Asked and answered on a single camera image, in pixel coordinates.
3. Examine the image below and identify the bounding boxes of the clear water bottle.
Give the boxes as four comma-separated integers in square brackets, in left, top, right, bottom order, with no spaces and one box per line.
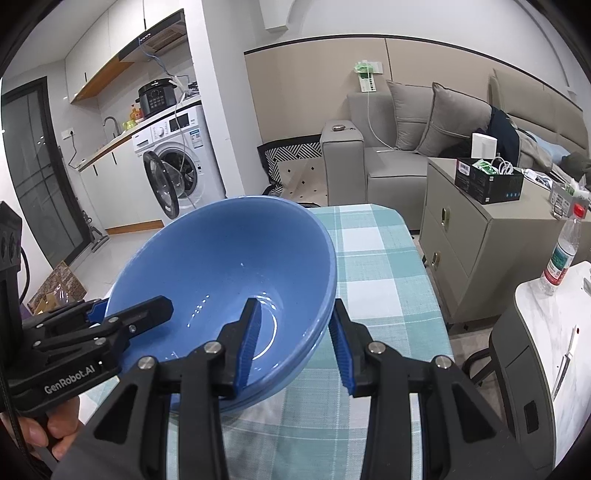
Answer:
[540,203,587,297]

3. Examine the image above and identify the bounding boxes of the black pressure cooker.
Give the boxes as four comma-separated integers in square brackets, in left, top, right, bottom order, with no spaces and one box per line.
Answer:
[137,78,179,119]

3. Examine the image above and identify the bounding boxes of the grey cushion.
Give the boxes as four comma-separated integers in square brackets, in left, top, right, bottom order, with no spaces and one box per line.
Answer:
[385,80,437,151]
[413,82,493,158]

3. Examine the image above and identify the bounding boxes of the dark grey chair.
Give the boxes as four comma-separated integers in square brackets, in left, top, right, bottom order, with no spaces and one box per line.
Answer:
[462,300,557,463]

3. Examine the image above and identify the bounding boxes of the white wall cabinet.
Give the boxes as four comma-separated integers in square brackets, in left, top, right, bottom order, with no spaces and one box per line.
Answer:
[65,9,149,103]

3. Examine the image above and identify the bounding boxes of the white green-print tissue box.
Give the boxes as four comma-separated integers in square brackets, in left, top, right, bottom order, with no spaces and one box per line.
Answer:
[549,182,591,216]

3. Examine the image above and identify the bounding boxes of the dark jacket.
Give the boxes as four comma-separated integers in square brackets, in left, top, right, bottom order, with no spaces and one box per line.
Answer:
[438,106,523,163]

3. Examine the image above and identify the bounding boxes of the white wall power strip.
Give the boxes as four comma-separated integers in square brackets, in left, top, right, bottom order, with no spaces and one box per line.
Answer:
[353,60,384,94]

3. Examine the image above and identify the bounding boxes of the black-bordered diamond-print rug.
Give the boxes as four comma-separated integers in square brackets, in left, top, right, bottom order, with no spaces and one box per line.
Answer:
[257,141,325,209]

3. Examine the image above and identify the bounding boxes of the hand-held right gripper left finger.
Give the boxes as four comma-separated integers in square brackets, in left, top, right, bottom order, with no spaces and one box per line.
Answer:
[48,298,263,480]

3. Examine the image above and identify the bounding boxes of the person's left hand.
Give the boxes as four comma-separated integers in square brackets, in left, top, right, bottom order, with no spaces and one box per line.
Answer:
[0,396,85,461]

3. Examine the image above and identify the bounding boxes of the white charging cable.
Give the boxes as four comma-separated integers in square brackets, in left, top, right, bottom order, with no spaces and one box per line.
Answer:
[364,90,399,151]

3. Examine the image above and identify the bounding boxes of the teal checked tablecloth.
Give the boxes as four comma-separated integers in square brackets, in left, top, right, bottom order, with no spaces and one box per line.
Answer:
[78,203,456,480]

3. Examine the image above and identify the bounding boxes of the blue bowl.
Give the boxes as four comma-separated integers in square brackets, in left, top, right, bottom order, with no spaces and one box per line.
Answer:
[171,258,341,414]
[105,196,339,409]

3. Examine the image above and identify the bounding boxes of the white marble table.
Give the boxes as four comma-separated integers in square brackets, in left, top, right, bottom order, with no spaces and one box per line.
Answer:
[515,261,591,468]

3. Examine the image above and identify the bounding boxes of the grey sofa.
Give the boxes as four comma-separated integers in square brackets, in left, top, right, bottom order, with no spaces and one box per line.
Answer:
[320,69,591,232]

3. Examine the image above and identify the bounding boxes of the white kitchen counter cabinet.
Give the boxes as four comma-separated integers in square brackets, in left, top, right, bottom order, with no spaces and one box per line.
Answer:
[76,113,168,232]

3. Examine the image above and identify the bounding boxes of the dark glass door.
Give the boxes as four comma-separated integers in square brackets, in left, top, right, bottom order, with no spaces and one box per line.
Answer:
[0,76,89,297]

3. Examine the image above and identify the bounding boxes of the range hood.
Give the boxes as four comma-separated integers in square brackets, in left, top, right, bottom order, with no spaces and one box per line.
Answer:
[117,23,191,64]

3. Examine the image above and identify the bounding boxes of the black open box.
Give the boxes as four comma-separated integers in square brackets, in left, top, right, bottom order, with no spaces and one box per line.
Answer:
[455,158,525,205]

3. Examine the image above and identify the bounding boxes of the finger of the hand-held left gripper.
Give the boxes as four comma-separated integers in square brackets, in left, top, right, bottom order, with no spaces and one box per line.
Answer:
[32,295,174,357]
[21,298,112,334]

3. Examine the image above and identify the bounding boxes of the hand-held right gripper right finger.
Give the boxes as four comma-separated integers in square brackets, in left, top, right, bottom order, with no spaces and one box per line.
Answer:
[329,299,539,480]

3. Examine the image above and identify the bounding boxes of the grey blanket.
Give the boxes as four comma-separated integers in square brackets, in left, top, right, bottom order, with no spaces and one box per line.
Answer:
[519,129,591,186]

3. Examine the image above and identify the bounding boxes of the metal knife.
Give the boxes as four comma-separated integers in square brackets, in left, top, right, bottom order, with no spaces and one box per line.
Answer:
[551,327,579,402]

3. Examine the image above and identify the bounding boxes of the floor mop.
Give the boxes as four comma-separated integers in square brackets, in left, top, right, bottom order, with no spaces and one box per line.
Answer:
[83,210,110,253]

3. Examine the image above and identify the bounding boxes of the grey side cabinet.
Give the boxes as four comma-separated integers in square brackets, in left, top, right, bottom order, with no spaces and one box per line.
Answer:
[418,157,591,325]

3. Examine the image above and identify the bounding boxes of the brown patterned cardboard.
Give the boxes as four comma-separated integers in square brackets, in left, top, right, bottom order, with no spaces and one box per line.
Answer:
[28,261,89,315]

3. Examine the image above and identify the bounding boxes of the white washing machine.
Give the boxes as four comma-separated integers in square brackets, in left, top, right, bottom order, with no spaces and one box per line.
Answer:
[131,104,228,221]

